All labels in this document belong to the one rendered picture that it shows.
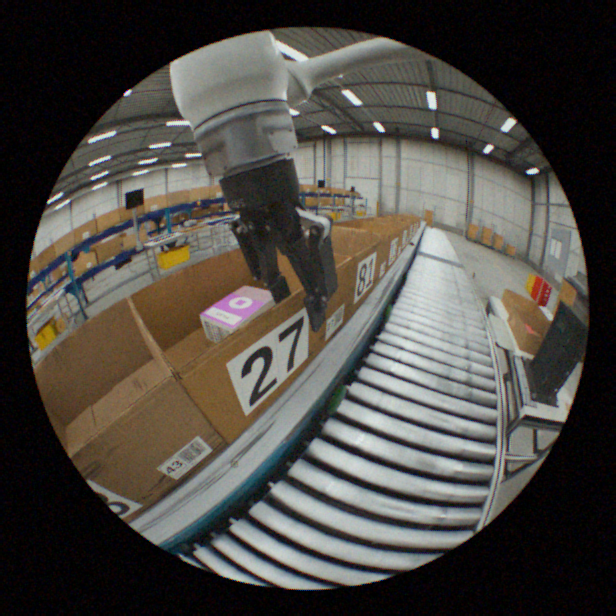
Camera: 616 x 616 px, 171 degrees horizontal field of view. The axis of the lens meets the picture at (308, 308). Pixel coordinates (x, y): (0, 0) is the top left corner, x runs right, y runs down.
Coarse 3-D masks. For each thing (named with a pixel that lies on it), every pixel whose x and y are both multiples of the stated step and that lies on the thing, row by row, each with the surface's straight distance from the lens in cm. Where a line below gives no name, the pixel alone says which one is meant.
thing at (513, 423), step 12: (492, 312) 148; (504, 348) 114; (516, 372) 102; (504, 384) 202; (516, 384) 94; (516, 396) 91; (516, 408) 90; (516, 420) 86; (552, 444) 135; (504, 456) 114; (516, 456) 122; (528, 456) 133; (540, 456) 138; (504, 468) 161; (504, 480) 157
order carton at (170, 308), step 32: (224, 256) 54; (160, 288) 47; (192, 288) 50; (224, 288) 56; (160, 320) 49; (192, 320) 53; (256, 320) 23; (192, 352) 48; (224, 352) 22; (192, 384) 21; (224, 384) 24; (288, 384) 37; (224, 416) 28; (256, 416) 34
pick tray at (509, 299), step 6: (504, 294) 156; (510, 294) 161; (516, 294) 164; (504, 300) 154; (510, 300) 145; (516, 300) 166; (522, 300) 169; (528, 300) 172; (504, 306) 152; (510, 306) 143; (516, 306) 136; (522, 306) 171; (528, 306) 174; (534, 306) 177; (534, 312) 178; (540, 312) 171; (546, 318) 163
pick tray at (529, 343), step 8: (512, 312) 127; (520, 312) 134; (528, 312) 137; (512, 320) 125; (520, 320) 117; (528, 320) 140; (536, 320) 144; (544, 320) 149; (512, 328) 123; (520, 328) 115; (536, 328) 147; (544, 328) 152; (520, 336) 113; (528, 336) 109; (536, 336) 112; (544, 336) 151; (520, 344) 111; (528, 344) 112; (536, 344) 115; (528, 352) 115
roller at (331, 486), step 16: (288, 464) 46; (304, 464) 44; (304, 480) 44; (320, 480) 43; (336, 480) 44; (336, 496) 44; (352, 496) 44; (368, 496) 44; (384, 496) 46; (384, 512) 46; (400, 512) 46; (416, 512) 48; (432, 512) 50; (448, 512) 52; (464, 512) 55; (480, 512) 59
